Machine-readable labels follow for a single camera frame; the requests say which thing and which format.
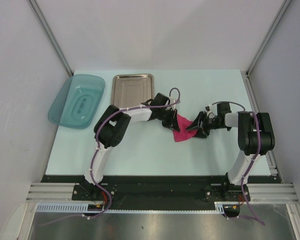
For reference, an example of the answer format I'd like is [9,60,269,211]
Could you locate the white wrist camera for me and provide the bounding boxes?
[205,104,215,118]
[168,96,180,110]

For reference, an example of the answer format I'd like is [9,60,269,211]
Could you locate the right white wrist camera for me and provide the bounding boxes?
[205,104,215,118]

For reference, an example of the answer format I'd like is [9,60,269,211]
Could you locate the left aluminium corner post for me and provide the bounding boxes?
[26,0,74,77]

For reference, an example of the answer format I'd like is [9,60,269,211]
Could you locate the steel tray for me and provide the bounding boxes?
[110,73,155,108]

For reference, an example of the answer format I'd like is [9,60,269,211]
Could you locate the white cable duct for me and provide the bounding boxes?
[36,202,225,214]

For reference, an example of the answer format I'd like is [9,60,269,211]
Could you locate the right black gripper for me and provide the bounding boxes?
[186,111,225,139]

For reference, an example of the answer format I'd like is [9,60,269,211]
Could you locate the right aluminium corner post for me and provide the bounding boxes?
[245,0,294,77]

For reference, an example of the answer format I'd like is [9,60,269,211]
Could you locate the aluminium corner post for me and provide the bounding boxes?
[245,0,294,77]
[26,0,74,77]

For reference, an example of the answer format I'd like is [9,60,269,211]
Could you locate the teal plastic container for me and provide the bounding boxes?
[47,74,106,130]

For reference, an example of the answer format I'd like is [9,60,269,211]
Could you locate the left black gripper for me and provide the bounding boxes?
[157,108,180,133]

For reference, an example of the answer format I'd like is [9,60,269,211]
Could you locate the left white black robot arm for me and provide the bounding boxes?
[79,93,181,200]

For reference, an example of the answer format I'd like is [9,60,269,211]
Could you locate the pink paper napkin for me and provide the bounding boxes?
[173,114,198,143]

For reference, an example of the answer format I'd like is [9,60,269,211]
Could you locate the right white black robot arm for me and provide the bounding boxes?
[185,101,275,201]

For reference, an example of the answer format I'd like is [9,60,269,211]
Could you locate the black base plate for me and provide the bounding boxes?
[41,175,281,211]

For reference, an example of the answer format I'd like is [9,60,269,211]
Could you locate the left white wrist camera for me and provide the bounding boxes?
[168,96,180,110]

